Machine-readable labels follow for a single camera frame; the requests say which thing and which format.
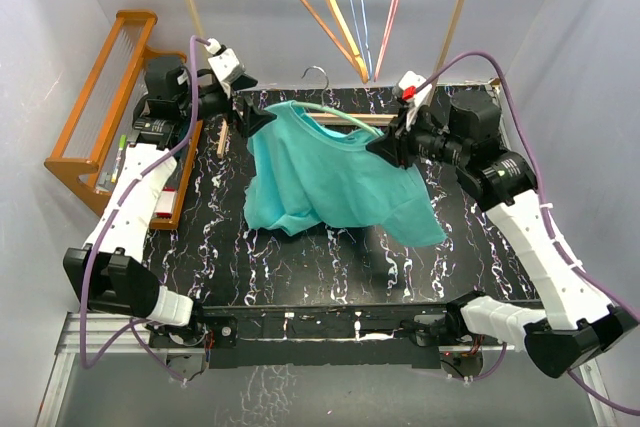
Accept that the red white eraser box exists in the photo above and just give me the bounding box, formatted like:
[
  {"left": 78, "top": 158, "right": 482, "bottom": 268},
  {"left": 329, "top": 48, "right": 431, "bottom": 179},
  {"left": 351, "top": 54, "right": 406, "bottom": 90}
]
[{"left": 154, "top": 188, "right": 177, "bottom": 219}]

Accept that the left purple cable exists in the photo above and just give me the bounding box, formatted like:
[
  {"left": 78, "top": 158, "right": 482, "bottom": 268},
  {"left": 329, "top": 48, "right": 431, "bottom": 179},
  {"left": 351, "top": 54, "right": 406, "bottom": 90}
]
[{"left": 79, "top": 35, "right": 214, "bottom": 383}]

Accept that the purple cable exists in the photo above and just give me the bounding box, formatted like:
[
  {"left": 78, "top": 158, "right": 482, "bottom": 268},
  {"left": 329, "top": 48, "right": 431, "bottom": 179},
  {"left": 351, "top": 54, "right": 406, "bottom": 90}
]
[
  {"left": 414, "top": 50, "right": 640, "bottom": 413},
  {"left": 79, "top": 35, "right": 214, "bottom": 383}
]

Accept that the grey small block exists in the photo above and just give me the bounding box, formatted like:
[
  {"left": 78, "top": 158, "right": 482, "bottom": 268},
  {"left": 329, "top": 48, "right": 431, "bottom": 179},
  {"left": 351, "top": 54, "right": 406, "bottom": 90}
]
[{"left": 96, "top": 172, "right": 113, "bottom": 192}]

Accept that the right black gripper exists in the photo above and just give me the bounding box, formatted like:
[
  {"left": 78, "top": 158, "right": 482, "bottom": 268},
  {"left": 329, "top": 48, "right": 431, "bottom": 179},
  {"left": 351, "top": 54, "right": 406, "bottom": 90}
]
[{"left": 366, "top": 104, "right": 469, "bottom": 170}]

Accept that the green cap marker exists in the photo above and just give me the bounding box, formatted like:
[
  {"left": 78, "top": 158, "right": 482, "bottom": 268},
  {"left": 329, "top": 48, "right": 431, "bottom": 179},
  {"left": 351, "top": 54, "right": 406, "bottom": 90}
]
[{"left": 110, "top": 134, "right": 127, "bottom": 184}]

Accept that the aluminium rail frame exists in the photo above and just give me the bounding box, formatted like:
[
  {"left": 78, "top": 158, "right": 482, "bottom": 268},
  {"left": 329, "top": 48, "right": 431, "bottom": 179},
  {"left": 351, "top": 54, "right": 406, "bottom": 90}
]
[{"left": 37, "top": 315, "right": 618, "bottom": 426}]

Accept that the blue wire hanger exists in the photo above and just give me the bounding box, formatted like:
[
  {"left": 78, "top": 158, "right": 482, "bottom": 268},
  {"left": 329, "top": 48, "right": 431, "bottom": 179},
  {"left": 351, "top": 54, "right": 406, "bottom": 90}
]
[{"left": 349, "top": 0, "right": 373, "bottom": 76}]

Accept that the wooden hanger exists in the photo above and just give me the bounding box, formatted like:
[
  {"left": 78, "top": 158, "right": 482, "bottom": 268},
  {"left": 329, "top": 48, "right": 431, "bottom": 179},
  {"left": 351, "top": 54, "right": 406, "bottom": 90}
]
[{"left": 269, "top": 0, "right": 371, "bottom": 84}]

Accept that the pink wire hanger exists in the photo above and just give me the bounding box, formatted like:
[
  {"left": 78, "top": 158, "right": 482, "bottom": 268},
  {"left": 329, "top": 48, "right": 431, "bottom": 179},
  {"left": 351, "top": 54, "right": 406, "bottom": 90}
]
[{"left": 373, "top": 0, "right": 400, "bottom": 82}]

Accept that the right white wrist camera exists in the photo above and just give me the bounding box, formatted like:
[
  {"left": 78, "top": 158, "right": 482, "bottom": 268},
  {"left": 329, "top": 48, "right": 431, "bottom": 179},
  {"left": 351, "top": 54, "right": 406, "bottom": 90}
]
[{"left": 392, "top": 70, "right": 432, "bottom": 131}]

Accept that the orange wooden tiered rack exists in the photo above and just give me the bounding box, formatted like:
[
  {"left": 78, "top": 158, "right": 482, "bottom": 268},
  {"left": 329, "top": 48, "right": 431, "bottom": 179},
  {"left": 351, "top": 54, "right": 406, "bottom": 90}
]
[{"left": 43, "top": 9, "right": 206, "bottom": 231}]

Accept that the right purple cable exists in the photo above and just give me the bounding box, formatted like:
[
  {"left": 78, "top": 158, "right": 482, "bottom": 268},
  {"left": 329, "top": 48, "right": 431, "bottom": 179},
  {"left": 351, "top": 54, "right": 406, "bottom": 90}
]
[{"left": 414, "top": 50, "right": 640, "bottom": 413}]

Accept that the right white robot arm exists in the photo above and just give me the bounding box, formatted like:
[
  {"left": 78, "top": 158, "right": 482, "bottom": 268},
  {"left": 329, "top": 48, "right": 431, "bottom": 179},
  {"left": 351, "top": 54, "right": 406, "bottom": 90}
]
[{"left": 367, "top": 87, "right": 639, "bottom": 378}]

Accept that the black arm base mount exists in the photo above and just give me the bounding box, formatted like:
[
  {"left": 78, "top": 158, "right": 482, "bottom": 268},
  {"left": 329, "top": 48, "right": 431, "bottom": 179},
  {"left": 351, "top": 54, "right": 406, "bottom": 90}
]
[{"left": 150, "top": 303, "right": 499, "bottom": 369}]

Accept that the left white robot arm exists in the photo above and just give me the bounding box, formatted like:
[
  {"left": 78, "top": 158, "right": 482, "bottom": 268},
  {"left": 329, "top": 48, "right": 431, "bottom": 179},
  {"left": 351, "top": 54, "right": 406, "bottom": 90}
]
[{"left": 63, "top": 48, "right": 273, "bottom": 346}]

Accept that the green plastic hanger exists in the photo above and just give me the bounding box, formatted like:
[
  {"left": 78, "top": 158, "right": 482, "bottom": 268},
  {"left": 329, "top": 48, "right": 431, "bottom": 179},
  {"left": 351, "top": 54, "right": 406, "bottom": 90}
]
[{"left": 294, "top": 65, "right": 383, "bottom": 138}]

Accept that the wooden clothes rack frame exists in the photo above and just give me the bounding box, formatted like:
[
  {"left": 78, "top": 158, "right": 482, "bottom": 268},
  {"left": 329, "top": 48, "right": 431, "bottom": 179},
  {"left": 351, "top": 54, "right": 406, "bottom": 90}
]
[{"left": 185, "top": 0, "right": 465, "bottom": 127}]

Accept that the teal t shirt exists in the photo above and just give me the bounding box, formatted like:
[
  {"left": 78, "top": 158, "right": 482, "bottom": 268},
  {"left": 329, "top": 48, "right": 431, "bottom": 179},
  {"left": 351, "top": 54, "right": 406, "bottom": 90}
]
[{"left": 244, "top": 101, "right": 446, "bottom": 248}]

